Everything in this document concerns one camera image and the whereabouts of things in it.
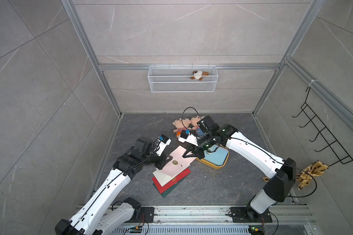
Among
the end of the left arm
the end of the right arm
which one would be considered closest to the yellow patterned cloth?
the end of the right arm

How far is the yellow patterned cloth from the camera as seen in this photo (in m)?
0.64

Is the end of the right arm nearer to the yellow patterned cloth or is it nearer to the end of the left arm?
the end of the left arm
